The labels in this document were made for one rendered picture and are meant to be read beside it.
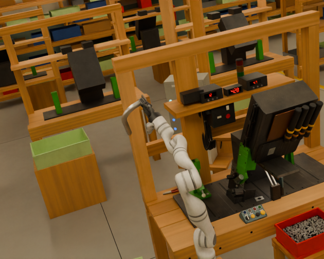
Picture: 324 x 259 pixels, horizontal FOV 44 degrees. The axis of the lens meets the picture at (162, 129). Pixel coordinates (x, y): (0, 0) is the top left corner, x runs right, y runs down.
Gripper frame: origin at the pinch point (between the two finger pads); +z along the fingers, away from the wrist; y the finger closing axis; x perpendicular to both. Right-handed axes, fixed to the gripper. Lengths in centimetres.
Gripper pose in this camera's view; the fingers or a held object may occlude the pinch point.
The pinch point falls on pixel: (142, 103)
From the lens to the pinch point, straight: 217.3
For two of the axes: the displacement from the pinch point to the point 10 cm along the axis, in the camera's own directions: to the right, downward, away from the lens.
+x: -8.2, 5.2, -2.6
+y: -0.3, -4.9, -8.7
